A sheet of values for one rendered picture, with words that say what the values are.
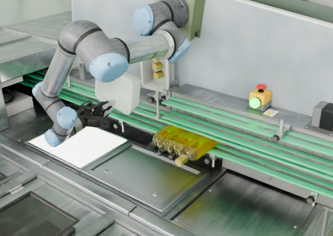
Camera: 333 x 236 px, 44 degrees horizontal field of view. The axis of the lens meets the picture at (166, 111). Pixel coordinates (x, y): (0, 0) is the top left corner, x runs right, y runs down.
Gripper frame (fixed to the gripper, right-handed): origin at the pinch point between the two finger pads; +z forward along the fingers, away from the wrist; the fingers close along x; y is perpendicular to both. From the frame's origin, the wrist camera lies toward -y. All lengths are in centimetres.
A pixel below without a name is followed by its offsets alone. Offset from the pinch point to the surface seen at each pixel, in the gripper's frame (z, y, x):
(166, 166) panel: 2.0, -28.0, 23.9
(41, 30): 42, 109, 8
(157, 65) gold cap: 31.3, 0.1, -6.2
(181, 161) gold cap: -6.2, -42.5, 7.4
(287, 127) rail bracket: 21, -73, -7
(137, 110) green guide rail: 14.3, -0.5, 11.3
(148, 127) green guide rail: 13.4, -8.3, 17.8
